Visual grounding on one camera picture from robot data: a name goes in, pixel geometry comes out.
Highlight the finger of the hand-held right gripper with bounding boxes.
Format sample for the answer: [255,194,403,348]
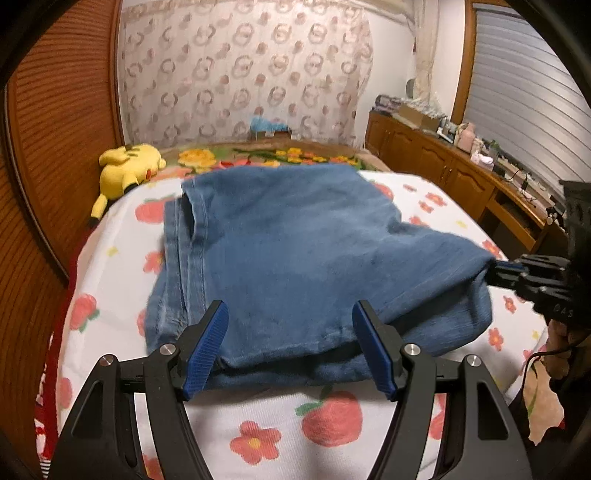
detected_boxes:
[488,254,571,302]

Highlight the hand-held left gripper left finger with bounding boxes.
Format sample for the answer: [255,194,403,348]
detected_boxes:
[54,299,230,480]

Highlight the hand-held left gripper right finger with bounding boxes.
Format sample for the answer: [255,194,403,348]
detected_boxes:
[352,299,533,480]

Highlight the blue denim pants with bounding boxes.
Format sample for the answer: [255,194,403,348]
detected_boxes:
[139,164,502,389]

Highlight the person's right hand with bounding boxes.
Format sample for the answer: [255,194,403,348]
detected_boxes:
[546,319,591,386]

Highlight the white floral bedsheet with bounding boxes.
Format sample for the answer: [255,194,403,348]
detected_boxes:
[44,168,567,480]

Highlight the grey window roller shutter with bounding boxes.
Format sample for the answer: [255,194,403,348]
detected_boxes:
[465,6,591,197]

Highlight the pink bottle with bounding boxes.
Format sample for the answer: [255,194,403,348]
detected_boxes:
[455,122,477,151]

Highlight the wooden sideboard cabinet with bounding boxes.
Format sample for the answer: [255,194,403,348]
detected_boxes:
[365,111,568,252]

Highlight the flat cardboard box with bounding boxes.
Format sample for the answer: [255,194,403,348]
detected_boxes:
[398,104,442,132]

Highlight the yellow plush toy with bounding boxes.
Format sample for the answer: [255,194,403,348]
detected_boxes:
[90,144,168,220]

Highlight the tied beige curtain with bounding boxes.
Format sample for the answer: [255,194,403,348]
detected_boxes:
[412,0,440,106]

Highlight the blue item in cardboard box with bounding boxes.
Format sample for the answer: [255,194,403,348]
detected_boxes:
[249,116,290,141]

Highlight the black cable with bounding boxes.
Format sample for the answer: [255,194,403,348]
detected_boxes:
[518,348,580,445]

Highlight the ring patterned lace curtain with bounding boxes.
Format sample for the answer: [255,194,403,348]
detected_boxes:
[117,0,376,149]

